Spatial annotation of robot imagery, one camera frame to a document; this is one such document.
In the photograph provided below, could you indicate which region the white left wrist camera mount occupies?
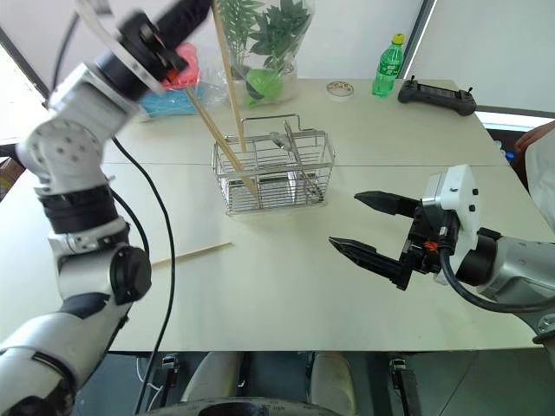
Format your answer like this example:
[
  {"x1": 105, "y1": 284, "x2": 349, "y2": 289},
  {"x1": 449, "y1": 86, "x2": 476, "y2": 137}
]
[{"x1": 74, "y1": 0, "x2": 167, "y2": 97}]

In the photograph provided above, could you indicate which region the black remote controller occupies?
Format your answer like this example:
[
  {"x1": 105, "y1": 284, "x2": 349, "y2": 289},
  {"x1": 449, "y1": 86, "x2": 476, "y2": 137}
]
[{"x1": 397, "y1": 75, "x2": 478, "y2": 118}]

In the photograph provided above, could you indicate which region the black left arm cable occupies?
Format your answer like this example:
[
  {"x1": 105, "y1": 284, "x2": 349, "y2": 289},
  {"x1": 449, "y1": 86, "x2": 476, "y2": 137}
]
[{"x1": 50, "y1": 10, "x2": 177, "y2": 415}]

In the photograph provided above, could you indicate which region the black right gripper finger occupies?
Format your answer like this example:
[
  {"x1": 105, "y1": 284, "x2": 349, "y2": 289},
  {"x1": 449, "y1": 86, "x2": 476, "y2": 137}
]
[
  {"x1": 327, "y1": 236, "x2": 405, "y2": 287},
  {"x1": 353, "y1": 190, "x2": 423, "y2": 218}
]

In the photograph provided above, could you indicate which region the blue cloth pack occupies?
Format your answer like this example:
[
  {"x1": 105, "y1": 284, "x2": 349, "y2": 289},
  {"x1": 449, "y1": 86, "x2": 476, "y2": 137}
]
[{"x1": 137, "y1": 82, "x2": 211, "y2": 117}]

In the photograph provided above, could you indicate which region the small round white container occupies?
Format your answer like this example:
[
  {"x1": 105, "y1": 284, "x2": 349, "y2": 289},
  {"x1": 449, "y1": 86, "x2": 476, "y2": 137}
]
[{"x1": 325, "y1": 80, "x2": 356, "y2": 102}]

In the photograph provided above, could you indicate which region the white rounded robot leg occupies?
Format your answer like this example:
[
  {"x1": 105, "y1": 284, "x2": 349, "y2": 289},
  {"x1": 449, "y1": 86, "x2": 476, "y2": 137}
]
[
  {"x1": 180, "y1": 350, "x2": 242, "y2": 405},
  {"x1": 310, "y1": 350, "x2": 358, "y2": 408}
]

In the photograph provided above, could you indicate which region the green plastic bottle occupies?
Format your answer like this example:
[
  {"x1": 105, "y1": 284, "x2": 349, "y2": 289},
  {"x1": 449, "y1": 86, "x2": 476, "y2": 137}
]
[{"x1": 371, "y1": 33, "x2": 406, "y2": 99}]

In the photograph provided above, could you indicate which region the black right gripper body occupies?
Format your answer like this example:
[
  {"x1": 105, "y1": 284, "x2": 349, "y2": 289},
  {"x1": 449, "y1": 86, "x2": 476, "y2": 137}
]
[{"x1": 395, "y1": 198, "x2": 461, "y2": 290}]

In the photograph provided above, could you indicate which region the metal spoon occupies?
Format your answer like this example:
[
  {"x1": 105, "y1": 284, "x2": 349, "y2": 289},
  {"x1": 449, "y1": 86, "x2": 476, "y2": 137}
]
[{"x1": 269, "y1": 120, "x2": 323, "y2": 203}]

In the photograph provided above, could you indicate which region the brown cardboard box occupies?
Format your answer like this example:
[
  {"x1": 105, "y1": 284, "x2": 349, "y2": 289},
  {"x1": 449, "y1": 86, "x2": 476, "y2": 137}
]
[{"x1": 0, "y1": 157, "x2": 23, "y2": 201}]

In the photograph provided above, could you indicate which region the silver wire basket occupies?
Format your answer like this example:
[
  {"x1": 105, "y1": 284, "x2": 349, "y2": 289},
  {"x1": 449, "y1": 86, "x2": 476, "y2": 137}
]
[{"x1": 211, "y1": 113, "x2": 338, "y2": 218}]

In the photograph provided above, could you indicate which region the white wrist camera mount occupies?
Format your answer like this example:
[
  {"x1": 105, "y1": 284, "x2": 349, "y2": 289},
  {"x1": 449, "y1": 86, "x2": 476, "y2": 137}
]
[
  {"x1": 74, "y1": 0, "x2": 167, "y2": 97},
  {"x1": 422, "y1": 163, "x2": 481, "y2": 285}
]

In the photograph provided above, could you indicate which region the person white garment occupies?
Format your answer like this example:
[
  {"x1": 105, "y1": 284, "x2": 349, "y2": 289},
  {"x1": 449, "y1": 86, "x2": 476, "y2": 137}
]
[{"x1": 523, "y1": 137, "x2": 555, "y2": 220}]

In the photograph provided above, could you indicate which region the black table leg bracket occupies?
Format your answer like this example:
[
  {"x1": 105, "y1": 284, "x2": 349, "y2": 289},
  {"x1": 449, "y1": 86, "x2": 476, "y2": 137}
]
[
  {"x1": 388, "y1": 354, "x2": 421, "y2": 416},
  {"x1": 160, "y1": 352, "x2": 180, "y2": 393}
]

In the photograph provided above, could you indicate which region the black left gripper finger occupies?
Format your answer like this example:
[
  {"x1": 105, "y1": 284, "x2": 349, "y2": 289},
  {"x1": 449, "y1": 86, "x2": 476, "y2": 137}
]
[
  {"x1": 152, "y1": 0, "x2": 210, "y2": 28},
  {"x1": 158, "y1": 0, "x2": 215, "y2": 44}
]

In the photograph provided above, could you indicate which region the thin white cable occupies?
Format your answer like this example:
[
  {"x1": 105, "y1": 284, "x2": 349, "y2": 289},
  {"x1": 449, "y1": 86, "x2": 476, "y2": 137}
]
[{"x1": 136, "y1": 355, "x2": 162, "y2": 402}]

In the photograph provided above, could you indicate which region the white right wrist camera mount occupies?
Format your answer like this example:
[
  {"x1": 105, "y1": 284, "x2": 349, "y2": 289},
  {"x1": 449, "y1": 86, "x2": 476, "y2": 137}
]
[{"x1": 422, "y1": 163, "x2": 481, "y2": 285}]

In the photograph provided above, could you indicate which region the pink foam pack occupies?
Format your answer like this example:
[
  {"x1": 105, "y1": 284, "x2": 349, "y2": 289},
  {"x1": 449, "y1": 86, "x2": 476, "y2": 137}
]
[{"x1": 162, "y1": 42, "x2": 203, "y2": 91}]

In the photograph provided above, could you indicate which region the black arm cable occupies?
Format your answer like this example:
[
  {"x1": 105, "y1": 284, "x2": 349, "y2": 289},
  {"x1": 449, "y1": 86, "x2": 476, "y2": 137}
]
[
  {"x1": 50, "y1": 10, "x2": 177, "y2": 415},
  {"x1": 436, "y1": 249, "x2": 555, "y2": 315}
]

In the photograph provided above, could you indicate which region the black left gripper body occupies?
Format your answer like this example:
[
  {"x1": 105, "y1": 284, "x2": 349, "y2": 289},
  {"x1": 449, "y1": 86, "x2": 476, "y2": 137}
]
[{"x1": 115, "y1": 11, "x2": 190, "y2": 87}]

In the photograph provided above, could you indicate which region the wooden chopstick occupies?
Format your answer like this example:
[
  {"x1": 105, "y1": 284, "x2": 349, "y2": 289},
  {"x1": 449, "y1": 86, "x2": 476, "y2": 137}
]
[
  {"x1": 211, "y1": 3, "x2": 248, "y2": 153},
  {"x1": 185, "y1": 88, "x2": 258, "y2": 195},
  {"x1": 150, "y1": 242, "x2": 234, "y2": 267}
]

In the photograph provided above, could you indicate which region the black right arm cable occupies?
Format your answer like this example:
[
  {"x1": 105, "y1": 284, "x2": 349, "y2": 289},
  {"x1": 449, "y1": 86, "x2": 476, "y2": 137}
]
[{"x1": 436, "y1": 249, "x2": 555, "y2": 315}]

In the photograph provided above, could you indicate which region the green plant in plastic wrap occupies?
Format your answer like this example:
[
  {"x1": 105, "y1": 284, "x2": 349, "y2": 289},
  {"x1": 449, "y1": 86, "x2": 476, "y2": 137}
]
[{"x1": 213, "y1": 0, "x2": 317, "y2": 108}]

